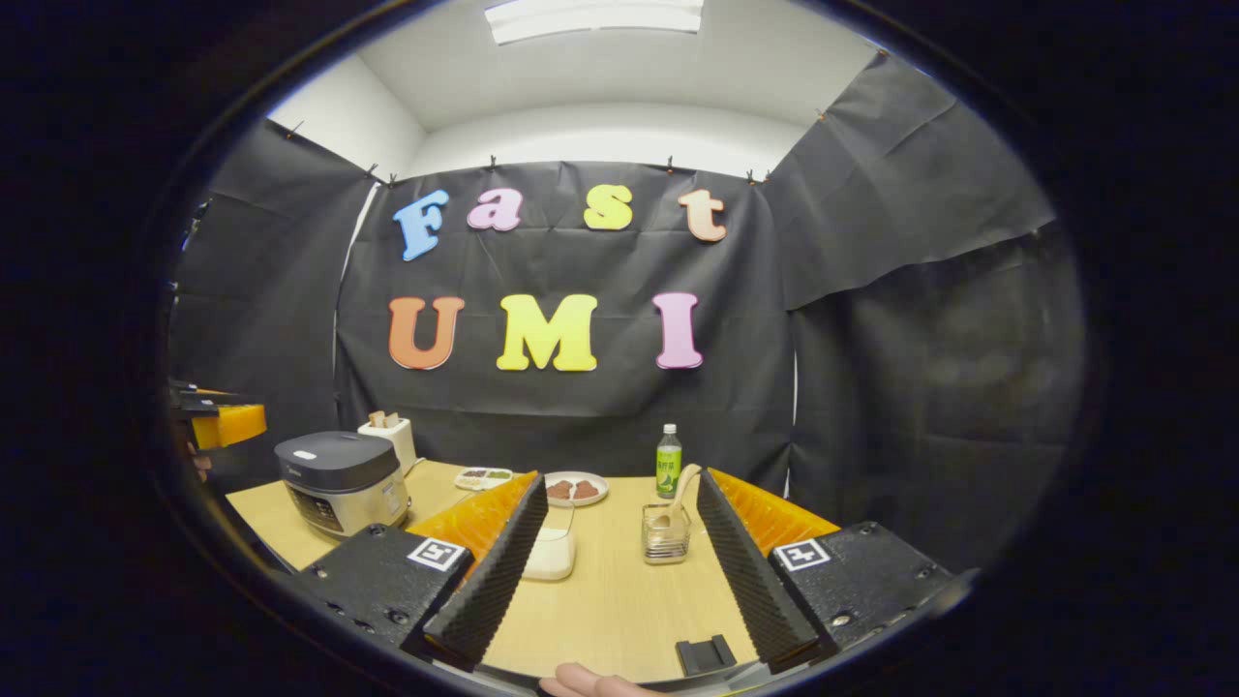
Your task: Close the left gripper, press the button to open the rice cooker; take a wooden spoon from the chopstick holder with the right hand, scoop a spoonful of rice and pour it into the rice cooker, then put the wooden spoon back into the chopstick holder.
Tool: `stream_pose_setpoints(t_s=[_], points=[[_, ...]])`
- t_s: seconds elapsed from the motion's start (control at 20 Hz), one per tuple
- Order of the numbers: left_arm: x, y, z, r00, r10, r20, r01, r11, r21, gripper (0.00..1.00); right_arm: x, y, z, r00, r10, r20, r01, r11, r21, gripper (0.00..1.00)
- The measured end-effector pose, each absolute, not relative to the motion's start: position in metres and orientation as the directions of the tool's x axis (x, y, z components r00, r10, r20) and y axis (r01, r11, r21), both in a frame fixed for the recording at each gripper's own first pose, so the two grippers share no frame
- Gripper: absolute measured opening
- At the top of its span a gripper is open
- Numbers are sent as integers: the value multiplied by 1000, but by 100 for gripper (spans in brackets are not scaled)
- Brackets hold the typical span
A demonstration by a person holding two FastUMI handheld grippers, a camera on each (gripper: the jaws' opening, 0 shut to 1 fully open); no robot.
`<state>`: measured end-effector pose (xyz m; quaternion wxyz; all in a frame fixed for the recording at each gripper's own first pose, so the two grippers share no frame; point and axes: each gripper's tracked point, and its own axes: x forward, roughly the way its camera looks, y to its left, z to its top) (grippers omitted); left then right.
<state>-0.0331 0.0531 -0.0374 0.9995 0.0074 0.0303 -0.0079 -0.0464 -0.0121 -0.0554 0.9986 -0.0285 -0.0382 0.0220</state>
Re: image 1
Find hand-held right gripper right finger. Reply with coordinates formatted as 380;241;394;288
697;469;959;676

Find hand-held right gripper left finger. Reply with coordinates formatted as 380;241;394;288
290;471;550;674

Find glass bowl of white rice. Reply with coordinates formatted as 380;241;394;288
523;501;579;582

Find metal wire chopstick holder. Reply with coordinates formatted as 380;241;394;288
641;501;692;565

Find wooden spoon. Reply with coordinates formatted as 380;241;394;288
650;463;703;529

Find black and silver rice cooker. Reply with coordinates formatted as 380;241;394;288
275;431;412;539

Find green drink bottle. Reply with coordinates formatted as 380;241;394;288
656;423;683;500

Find white round plate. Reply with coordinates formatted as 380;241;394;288
544;470;611;508

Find white toaster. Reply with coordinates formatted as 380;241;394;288
357;411;418;475

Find large ceiling light panel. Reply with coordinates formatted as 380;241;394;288
484;0;705;46

